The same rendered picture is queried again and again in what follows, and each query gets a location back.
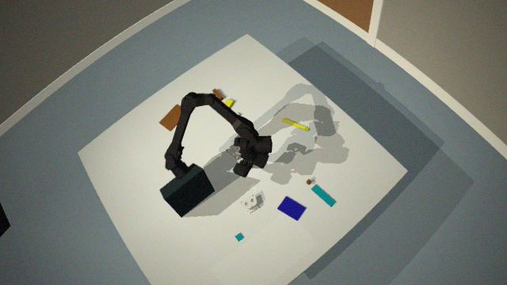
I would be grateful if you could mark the brown flat rectangular plate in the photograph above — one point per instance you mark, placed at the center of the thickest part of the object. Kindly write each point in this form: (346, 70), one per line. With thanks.
(170, 120)

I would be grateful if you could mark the brown flat bar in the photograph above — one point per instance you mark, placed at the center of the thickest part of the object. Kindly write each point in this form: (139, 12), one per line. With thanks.
(216, 92)

